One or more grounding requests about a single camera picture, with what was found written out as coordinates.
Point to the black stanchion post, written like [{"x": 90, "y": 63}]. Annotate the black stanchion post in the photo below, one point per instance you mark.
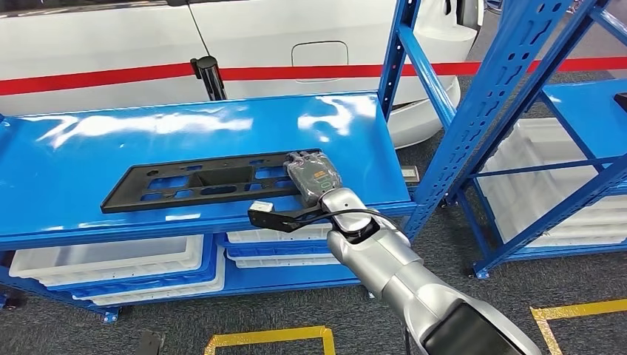
[{"x": 210, "y": 78}]

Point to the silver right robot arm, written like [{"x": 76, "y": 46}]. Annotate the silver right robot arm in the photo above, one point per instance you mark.
[{"x": 392, "y": 264}]

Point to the yellow floor tape square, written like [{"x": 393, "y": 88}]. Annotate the yellow floor tape square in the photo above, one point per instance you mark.
[
  {"x": 269, "y": 335},
  {"x": 578, "y": 309}
]

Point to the red barrier belt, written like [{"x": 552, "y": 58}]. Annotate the red barrier belt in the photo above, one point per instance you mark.
[{"x": 98, "y": 79}]

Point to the blue plastic crate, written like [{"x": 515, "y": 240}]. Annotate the blue plastic crate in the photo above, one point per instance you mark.
[
  {"x": 147, "y": 289},
  {"x": 274, "y": 251}
]

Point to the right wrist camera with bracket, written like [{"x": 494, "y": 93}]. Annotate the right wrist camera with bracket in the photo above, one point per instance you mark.
[{"x": 274, "y": 220}]

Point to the large white plastic crate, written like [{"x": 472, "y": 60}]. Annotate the large white plastic crate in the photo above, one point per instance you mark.
[{"x": 534, "y": 161}]

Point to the blue metal shelf rack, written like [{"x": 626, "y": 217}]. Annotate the blue metal shelf rack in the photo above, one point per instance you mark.
[
  {"x": 73, "y": 171},
  {"x": 583, "y": 112}
]

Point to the long black plastic car part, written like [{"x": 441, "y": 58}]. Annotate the long black plastic car part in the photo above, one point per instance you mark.
[{"x": 127, "y": 198}]

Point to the white car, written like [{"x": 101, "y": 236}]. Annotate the white car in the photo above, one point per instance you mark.
[{"x": 98, "y": 39}]

